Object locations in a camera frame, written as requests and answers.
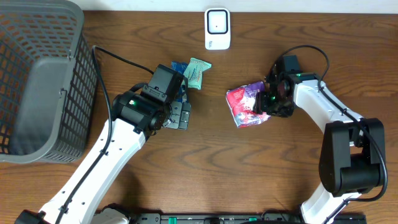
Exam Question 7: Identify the purple sanitary pad pack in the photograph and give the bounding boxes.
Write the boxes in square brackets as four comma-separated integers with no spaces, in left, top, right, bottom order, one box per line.
[226,82,270,128]

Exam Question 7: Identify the teal wet wipes packet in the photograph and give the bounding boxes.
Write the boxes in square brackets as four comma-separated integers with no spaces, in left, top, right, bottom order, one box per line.
[183,57,212,90]

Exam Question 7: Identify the blue snack packet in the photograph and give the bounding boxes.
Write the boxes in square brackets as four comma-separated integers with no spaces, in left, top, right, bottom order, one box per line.
[171,61,188,103]

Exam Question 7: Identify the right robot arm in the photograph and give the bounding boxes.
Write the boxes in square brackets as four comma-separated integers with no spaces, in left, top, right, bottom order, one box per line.
[254,70,388,223]

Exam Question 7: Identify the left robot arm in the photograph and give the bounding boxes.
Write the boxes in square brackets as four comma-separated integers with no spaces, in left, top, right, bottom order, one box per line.
[16,91,191,223]

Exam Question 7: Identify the grey plastic mesh basket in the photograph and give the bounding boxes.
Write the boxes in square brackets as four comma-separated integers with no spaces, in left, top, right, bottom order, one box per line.
[1,1,97,164]

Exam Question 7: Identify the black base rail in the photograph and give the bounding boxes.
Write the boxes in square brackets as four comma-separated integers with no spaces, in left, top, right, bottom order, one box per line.
[133,212,368,224]

